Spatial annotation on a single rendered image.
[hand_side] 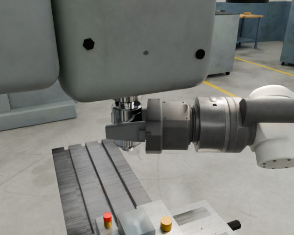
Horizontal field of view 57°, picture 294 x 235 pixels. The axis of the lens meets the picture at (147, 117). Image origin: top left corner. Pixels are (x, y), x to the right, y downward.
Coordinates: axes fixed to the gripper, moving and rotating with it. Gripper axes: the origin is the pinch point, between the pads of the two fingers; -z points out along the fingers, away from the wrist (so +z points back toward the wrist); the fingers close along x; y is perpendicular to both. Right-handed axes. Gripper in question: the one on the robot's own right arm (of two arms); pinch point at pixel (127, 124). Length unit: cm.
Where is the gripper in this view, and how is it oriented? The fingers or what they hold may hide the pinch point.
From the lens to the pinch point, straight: 43.7
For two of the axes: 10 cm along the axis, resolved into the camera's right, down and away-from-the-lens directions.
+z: 10.0, 0.1, -0.4
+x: -0.4, 4.1, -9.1
